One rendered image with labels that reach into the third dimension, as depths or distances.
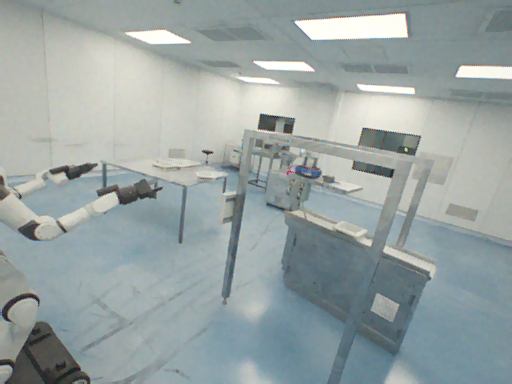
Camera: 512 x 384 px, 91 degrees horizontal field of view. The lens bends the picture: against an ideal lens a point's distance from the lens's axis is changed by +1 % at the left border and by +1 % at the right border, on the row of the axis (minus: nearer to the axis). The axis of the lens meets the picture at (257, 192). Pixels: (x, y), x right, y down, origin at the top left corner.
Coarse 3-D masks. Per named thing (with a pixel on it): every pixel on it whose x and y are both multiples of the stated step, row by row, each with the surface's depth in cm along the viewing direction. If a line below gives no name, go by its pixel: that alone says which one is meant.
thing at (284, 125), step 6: (264, 114) 832; (264, 120) 834; (270, 120) 822; (276, 120) 810; (282, 120) 799; (288, 120) 788; (294, 120) 777; (258, 126) 850; (264, 126) 838; (270, 126) 825; (276, 126) 813; (282, 126) 802; (288, 126) 791; (282, 132) 804; (288, 132) 793
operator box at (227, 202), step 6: (234, 192) 213; (222, 198) 204; (228, 198) 204; (234, 198) 209; (222, 204) 205; (228, 204) 207; (234, 204) 212; (222, 210) 205; (228, 210) 209; (222, 216) 206; (228, 216) 211; (222, 222) 208; (228, 222) 214
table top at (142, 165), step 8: (104, 160) 356; (112, 160) 364; (120, 160) 372; (128, 160) 380; (136, 160) 389; (144, 160) 398; (152, 160) 408; (128, 168) 336; (136, 168) 342; (144, 168) 349; (152, 168) 354; (200, 168) 408; (152, 176) 322; (160, 176) 323; (168, 176) 329; (176, 176) 336; (184, 176) 343; (192, 176) 350; (216, 176) 373; (224, 176) 390; (176, 184) 309; (184, 184) 306; (192, 184) 316
